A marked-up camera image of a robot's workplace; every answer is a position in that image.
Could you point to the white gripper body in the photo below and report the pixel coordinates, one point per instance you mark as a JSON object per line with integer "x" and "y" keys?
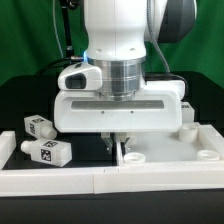
{"x": 156, "y": 107}

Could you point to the white U-shaped fence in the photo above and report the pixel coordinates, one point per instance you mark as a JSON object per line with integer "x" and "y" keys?
{"x": 98, "y": 180}

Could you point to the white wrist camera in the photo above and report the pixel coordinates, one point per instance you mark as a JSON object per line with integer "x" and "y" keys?
{"x": 81, "y": 76}

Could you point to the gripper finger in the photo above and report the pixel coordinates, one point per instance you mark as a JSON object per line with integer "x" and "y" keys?
{"x": 127, "y": 140}
{"x": 105, "y": 136}

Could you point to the black pole stand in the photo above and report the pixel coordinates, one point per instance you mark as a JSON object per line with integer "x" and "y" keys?
{"x": 66, "y": 5}

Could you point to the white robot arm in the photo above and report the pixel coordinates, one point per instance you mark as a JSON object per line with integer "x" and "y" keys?
{"x": 110, "y": 92}

